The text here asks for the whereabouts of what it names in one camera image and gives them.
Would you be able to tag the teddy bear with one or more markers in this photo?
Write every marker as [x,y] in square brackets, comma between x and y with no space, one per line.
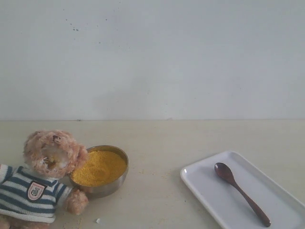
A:
[31,194]

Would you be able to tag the steel bowl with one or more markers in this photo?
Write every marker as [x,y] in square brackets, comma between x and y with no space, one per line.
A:
[108,189]

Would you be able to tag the white rectangular plastic tray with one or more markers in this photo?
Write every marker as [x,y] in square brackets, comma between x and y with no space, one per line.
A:
[227,206]

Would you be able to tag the dark wooden spoon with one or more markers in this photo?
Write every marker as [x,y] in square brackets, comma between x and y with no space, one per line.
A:
[225,173]

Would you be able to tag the yellow millet grains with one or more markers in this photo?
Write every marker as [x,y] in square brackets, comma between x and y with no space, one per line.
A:
[102,167]

